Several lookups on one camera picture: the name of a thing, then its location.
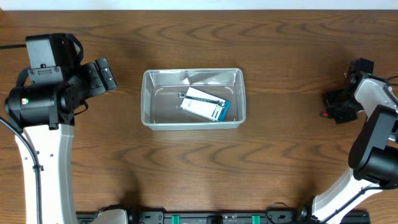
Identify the clear plastic container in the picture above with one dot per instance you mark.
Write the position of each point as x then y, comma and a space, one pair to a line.
160, 105

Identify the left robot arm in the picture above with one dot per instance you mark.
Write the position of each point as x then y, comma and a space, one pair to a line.
42, 108

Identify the black mounting rail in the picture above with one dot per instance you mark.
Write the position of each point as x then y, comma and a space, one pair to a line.
272, 216

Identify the white blue cardboard box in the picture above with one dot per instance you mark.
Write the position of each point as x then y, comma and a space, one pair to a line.
205, 110

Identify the silver wrench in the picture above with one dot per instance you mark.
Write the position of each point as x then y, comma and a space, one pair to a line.
216, 102

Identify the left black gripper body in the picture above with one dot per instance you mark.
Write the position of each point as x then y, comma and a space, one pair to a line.
94, 78

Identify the red handled pliers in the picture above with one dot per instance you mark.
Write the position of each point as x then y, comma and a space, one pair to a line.
325, 115

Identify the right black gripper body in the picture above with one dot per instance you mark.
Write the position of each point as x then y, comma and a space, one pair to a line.
340, 106

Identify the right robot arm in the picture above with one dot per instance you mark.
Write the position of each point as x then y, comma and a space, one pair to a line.
372, 163

